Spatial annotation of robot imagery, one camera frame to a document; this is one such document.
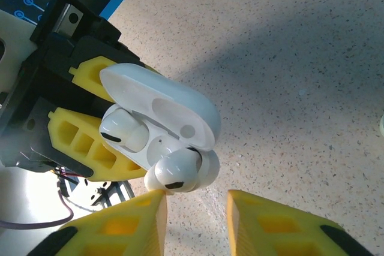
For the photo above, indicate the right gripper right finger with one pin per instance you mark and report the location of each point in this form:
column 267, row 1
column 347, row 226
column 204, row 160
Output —
column 270, row 232

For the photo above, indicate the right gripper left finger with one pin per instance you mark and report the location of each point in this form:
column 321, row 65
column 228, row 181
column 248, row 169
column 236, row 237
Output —
column 120, row 232

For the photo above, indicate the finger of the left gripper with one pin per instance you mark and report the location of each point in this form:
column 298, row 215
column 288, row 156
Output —
column 90, row 139
column 88, row 73

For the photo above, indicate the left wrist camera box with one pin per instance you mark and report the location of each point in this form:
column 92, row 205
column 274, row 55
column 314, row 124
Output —
column 15, row 28

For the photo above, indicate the white square charging case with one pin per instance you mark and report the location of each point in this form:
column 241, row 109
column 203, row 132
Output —
column 168, row 100

